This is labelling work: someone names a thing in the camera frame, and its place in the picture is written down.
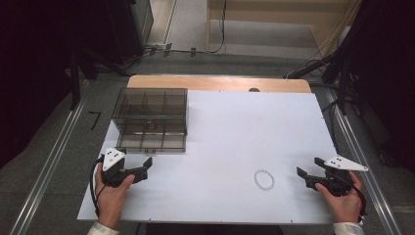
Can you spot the black curtain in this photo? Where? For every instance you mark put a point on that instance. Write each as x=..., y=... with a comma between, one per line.
x=388, y=81
x=39, y=65

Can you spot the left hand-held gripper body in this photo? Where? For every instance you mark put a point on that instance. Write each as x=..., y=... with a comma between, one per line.
x=114, y=174

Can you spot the wooden table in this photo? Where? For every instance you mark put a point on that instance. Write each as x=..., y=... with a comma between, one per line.
x=212, y=83

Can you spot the person's right hand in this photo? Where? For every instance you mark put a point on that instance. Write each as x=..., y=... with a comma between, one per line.
x=344, y=205

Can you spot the black metal stand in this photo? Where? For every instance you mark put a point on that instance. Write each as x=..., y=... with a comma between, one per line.
x=342, y=88
x=75, y=81

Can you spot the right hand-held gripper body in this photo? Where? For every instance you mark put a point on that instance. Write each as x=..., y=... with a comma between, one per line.
x=339, y=178

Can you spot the clear brown compartment box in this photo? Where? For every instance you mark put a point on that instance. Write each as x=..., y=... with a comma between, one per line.
x=150, y=120

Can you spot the light wooden shelf unit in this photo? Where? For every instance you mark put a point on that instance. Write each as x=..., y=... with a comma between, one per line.
x=261, y=23

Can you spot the person's left hand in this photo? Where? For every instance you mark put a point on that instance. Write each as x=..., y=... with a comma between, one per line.
x=112, y=202

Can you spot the white board sheet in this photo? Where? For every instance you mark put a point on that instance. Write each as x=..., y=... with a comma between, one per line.
x=228, y=137

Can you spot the metal floor rail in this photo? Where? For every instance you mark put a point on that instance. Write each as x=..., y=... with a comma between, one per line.
x=365, y=163
x=49, y=163

